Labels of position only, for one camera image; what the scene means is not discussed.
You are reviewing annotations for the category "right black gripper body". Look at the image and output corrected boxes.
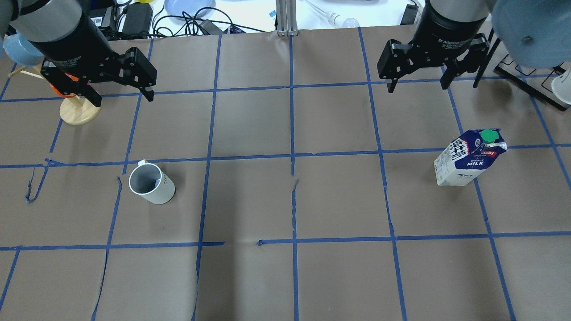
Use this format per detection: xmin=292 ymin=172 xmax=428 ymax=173
xmin=408 ymin=2 xmax=489 ymax=68

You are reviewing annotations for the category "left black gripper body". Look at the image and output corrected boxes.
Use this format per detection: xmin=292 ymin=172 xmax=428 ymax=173
xmin=41 ymin=20 xmax=130 ymax=86

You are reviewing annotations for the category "white mug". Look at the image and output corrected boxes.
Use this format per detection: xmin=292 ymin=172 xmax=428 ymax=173
xmin=128 ymin=159 xmax=176 ymax=205
xmin=551 ymin=70 xmax=571 ymax=104

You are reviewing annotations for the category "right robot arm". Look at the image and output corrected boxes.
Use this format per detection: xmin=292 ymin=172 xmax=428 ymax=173
xmin=377 ymin=0 xmax=571 ymax=93

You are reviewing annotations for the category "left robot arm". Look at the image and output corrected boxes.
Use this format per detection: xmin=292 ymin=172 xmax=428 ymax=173
xmin=0 ymin=0 xmax=157 ymax=107

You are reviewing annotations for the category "milk carton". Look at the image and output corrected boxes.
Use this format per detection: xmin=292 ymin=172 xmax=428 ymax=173
xmin=434 ymin=128 xmax=508 ymax=186

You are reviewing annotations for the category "orange mug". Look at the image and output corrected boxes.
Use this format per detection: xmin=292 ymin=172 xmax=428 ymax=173
xmin=50 ymin=74 xmax=81 ymax=98

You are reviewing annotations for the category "wooden mug tree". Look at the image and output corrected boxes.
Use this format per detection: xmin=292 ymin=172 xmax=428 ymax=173
xmin=7 ymin=65 xmax=100 ymax=125

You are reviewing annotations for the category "black box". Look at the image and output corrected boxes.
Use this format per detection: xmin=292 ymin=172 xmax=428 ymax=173
xmin=82 ymin=0 xmax=118 ymax=30

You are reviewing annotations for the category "black power adapter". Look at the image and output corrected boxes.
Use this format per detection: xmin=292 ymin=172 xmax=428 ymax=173
xmin=121 ymin=2 xmax=153 ymax=39

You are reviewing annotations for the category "blue mug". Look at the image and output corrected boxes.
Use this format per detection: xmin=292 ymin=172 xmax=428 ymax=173
xmin=3 ymin=33 xmax=45 ymax=66

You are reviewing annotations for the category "light bulb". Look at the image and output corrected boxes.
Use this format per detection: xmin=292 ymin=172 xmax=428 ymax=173
xmin=305 ymin=0 xmax=360 ymax=28

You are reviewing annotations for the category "blue plate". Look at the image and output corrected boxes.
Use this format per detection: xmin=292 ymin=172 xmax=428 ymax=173
xmin=164 ymin=0 xmax=215 ymax=21

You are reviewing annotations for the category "white mug on rack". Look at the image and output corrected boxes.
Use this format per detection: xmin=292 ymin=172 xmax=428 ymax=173
xmin=551 ymin=70 xmax=571 ymax=104

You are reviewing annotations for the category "black cable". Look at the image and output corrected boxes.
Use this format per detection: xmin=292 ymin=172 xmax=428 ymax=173
xmin=152 ymin=7 xmax=277 ymax=37

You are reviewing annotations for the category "aluminium frame post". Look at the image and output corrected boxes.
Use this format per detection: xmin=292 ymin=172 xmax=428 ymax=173
xmin=275 ymin=0 xmax=298 ymax=37

